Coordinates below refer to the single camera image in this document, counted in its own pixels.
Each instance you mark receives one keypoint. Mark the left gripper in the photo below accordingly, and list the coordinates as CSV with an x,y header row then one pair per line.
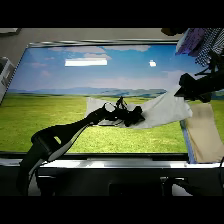
x,y
131,115

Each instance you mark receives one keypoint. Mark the white T-shirt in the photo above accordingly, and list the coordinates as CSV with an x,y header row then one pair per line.
x,y
163,111

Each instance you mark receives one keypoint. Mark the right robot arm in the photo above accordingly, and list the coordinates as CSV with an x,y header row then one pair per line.
x,y
206,85

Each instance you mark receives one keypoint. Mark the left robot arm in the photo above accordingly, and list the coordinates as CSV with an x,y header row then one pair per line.
x,y
56,141

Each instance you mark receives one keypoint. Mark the blue garment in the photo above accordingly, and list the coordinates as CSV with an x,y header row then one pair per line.
x,y
187,138

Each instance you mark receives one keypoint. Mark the beige garment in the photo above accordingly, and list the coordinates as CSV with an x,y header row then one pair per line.
x,y
206,133

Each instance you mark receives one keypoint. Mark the purple garment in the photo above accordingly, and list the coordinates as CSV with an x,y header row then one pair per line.
x,y
193,40

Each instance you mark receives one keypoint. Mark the black white checked garment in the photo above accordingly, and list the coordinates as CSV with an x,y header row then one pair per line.
x,y
213,43

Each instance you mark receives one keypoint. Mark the silver frame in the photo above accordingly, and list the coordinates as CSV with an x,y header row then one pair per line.
x,y
133,163

